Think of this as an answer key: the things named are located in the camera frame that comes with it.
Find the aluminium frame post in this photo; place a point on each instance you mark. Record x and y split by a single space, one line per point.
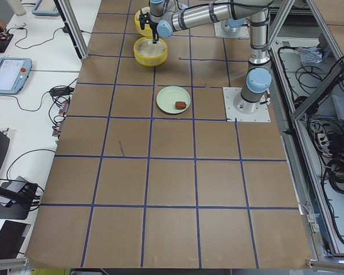
70 22

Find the crumpled white paper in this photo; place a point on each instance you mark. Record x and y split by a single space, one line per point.
309 55

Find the yellow steamer layer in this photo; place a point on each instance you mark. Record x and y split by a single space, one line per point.
149 62
147 32

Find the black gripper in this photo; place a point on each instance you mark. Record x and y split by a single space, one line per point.
153 27

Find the black power adapter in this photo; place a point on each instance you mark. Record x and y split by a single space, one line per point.
61 91

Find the light green plate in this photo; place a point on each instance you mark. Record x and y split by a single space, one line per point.
167 97

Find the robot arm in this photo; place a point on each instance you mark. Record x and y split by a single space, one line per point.
166 17

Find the brown bun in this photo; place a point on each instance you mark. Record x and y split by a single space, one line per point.
180 105

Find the lower white steamer cloth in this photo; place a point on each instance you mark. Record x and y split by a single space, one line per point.
146 48

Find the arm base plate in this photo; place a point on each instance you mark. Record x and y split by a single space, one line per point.
238 110

